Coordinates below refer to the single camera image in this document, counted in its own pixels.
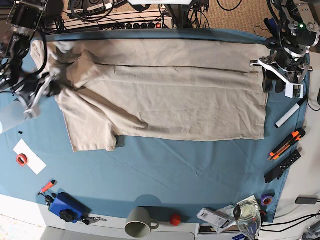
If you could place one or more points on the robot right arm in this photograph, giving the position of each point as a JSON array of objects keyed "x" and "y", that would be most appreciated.
[{"x": 24, "y": 20}]

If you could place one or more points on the wine glass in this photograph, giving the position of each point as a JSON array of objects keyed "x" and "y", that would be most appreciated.
[{"x": 248, "y": 219}]

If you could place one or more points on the frosted plastic cup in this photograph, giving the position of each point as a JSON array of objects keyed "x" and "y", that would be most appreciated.
[{"x": 11, "y": 116}]

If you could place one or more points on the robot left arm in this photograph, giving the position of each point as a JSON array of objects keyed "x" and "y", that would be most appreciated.
[{"x": 294, "y": 32}]

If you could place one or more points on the white paper sheet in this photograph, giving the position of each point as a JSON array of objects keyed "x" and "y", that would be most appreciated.
[{"x": 34, "y": 162}]

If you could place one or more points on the grey ceramic mug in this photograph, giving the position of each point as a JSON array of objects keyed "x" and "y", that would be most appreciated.
[{"x": 139, "y": 223}]

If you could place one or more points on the white marker black cap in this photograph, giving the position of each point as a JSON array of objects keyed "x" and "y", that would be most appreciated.
[{"x": 290, "y": 112}]

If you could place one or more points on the red tape roll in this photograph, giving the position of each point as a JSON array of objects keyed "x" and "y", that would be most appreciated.
[{"x": 22, "y": 159}]

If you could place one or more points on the keys with carabiner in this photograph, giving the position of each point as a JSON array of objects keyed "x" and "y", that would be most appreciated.
[{"x": 91, "y": 220}]

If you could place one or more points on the black remote control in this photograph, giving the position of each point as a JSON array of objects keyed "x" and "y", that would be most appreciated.
[{"x": 278, "y": 171}]

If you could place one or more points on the black phone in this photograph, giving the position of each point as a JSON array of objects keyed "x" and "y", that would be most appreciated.
[{"x": 302, "y": 200}]

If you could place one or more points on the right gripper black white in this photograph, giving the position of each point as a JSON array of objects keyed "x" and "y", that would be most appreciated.
[{"x": 29, "y": 92}]

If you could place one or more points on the black power strip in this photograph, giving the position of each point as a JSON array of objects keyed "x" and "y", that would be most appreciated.
[{"x": 138, "y": 25}]

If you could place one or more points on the purple tape roll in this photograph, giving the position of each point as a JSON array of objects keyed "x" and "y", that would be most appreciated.
[{"x": 267, "y": 199}]

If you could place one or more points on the blue box with black knob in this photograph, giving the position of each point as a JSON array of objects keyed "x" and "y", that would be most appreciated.
[{"x": 67, "y": 208}]

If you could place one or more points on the white barcode box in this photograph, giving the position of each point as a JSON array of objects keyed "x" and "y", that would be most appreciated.
[{"x": 217, "y": 219}]

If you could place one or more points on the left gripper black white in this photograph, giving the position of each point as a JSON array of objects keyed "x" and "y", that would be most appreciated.
[{"x": 289, "y": 82}]

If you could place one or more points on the red cube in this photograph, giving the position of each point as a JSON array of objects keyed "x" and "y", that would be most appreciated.
[{"x": 175, "y": 219}]

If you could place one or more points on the orange black utility knife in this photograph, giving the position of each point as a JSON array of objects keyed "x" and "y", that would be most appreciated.
[{"x": 289, "y": 141}]

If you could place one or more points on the beige T-shirt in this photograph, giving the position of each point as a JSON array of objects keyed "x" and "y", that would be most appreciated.
[{"x": 174, "y": 89}]

